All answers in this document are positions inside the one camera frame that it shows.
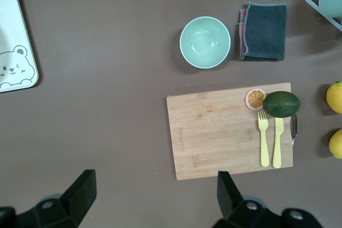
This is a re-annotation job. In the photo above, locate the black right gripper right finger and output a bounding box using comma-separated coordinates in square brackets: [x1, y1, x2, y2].
[217, 170, 246, 220]

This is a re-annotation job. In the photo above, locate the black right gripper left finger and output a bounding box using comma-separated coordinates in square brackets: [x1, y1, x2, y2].
[59, 169, 97, 224]

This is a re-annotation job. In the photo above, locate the wooden cutting board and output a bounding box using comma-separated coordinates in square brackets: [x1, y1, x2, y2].
[166, 82, 298, 181]

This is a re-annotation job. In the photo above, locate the yellow plastic fork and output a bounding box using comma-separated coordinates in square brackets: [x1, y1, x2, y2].
[257, 110, 270, 168]

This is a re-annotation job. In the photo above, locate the yellow plastic knife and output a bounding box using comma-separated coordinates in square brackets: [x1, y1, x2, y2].
[272, 117, 285, 169]

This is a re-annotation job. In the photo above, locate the orange slice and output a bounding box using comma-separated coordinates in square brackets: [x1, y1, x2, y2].
[245, 88, 267, 112]

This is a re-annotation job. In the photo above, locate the dark green avocado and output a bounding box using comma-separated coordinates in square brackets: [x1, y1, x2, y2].
[262, 91, 301, 119]

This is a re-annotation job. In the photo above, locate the yellow lemon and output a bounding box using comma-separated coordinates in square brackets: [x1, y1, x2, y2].
[328, 128, 342, 159]
[325, 81, 342, 114]

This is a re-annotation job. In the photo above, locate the pale green bowl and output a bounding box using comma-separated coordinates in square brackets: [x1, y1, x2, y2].
[179, 16, 231, 70]

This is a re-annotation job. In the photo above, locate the folded pink cloth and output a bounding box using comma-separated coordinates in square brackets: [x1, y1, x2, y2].
[238, 9, 248, 56]

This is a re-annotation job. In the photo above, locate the folded grey cloth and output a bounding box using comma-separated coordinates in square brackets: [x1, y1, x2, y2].
[239, 1, 287, 62]

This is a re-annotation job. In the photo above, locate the cream bear print tray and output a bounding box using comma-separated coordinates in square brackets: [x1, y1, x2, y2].
[0, 0, 40, 94]

